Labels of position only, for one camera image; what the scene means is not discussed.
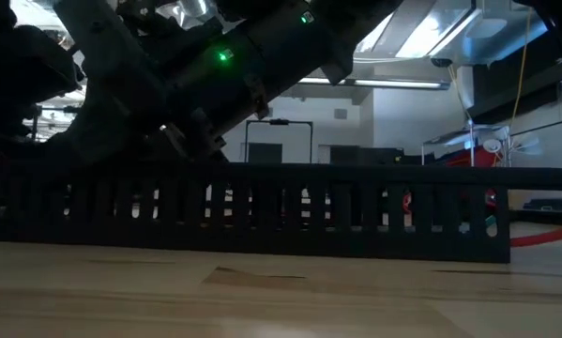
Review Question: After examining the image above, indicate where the black slotted cable duct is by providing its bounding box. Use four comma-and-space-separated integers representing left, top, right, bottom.
0, 185, 512, 265

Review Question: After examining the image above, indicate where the red cable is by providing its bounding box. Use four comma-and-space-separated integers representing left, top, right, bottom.
509, 226, 562, 249

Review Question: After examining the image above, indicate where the LED light bar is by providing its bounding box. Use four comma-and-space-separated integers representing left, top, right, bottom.
297, 76, 451, 91

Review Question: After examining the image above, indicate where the wire rack with red bins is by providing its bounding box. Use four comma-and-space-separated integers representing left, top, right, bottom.
420, 124, 511, 168

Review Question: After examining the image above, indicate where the yellow hanging cord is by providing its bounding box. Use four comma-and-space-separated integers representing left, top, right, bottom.
509, 8, 536, 135

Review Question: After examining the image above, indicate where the black aluminium table frame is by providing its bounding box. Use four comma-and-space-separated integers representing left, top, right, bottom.
509, 208, 562, 225

